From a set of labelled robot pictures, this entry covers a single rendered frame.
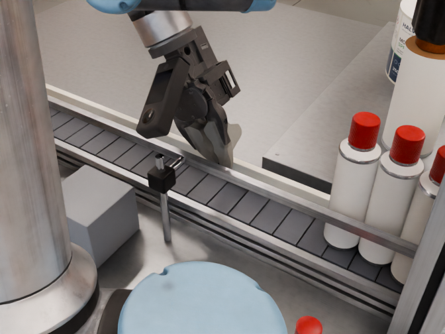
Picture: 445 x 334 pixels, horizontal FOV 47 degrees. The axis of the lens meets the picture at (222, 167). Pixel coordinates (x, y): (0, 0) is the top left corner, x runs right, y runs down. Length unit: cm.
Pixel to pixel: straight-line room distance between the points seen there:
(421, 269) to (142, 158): 53
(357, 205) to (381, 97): 44
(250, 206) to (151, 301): 44
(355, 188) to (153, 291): 36
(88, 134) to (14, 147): 66
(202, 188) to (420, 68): 38
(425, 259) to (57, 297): 30
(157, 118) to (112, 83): 54
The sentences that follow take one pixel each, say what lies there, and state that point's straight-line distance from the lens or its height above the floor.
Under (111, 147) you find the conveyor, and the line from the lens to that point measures 92.
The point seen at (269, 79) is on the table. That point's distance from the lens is 120.
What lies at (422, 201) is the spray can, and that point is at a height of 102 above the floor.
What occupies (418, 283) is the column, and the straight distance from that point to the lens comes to 51.
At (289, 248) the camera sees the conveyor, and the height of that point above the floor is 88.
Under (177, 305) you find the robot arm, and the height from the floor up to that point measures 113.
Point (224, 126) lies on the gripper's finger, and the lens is 72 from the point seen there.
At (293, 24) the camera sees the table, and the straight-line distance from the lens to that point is 148.
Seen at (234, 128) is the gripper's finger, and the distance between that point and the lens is 77.
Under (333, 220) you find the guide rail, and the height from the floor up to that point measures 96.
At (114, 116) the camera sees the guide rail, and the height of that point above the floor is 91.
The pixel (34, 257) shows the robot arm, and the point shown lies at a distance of 34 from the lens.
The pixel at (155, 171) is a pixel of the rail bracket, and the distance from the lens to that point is 71.
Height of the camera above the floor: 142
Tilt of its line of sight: 39 degrees down
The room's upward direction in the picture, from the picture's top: straight up
